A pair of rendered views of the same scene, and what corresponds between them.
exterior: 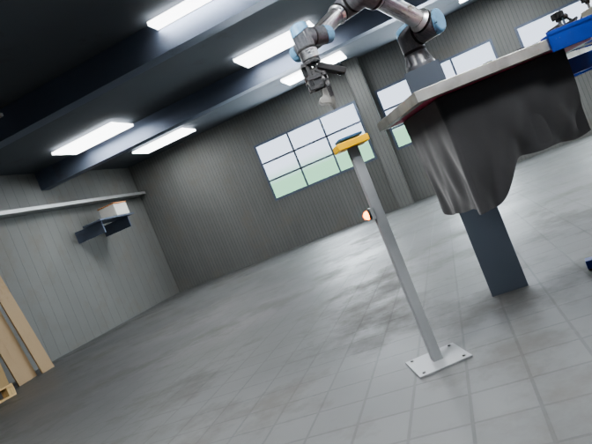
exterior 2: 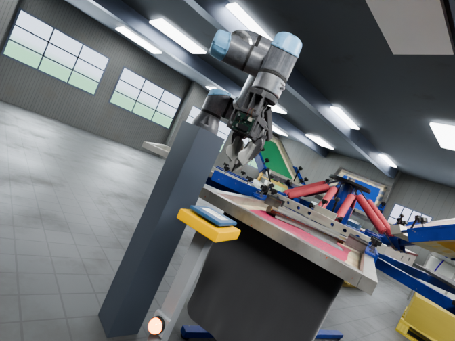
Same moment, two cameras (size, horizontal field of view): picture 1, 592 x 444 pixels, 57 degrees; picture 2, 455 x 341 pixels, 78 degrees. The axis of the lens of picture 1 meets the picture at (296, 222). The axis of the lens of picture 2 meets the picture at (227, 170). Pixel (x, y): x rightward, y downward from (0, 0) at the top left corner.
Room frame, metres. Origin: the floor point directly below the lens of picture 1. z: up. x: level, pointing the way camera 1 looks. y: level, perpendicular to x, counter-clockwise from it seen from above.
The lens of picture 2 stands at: (1.82, 0.32, 1.13)
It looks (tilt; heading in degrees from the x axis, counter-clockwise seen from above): 3 degrees down; 301
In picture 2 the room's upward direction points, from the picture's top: 24 degrees clockwise
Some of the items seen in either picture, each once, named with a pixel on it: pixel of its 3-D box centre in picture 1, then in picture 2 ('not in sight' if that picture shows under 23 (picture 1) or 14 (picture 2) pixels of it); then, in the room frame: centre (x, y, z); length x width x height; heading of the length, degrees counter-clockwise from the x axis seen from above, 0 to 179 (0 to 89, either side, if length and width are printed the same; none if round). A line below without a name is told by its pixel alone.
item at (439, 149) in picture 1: (441, 163); (252, 294); (2.08, -0.60, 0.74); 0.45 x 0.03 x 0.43; 3
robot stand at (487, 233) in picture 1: (465, 178); (160, 229); (2.78, -0.88, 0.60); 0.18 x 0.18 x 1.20; 73
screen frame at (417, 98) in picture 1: (488, 77); (300, 228); (2.09, -0.89, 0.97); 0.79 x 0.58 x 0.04; 93
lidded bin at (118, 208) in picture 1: (114, 210); not in sight; (10.69, 3.21, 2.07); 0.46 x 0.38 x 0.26; 163
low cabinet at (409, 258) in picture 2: not in sight; (377, 249); (1.75, -9.81, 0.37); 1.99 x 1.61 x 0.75; 73
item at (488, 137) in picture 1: (522, 129); not in sight; (1.88, -0.85, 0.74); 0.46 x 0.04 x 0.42; 93
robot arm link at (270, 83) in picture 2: (309, 55); (269, 87); (2.18, -0.30, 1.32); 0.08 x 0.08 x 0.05
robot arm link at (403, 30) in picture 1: (410, 37); (217, 102); (2.77, -0.89, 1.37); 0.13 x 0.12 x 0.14; 37
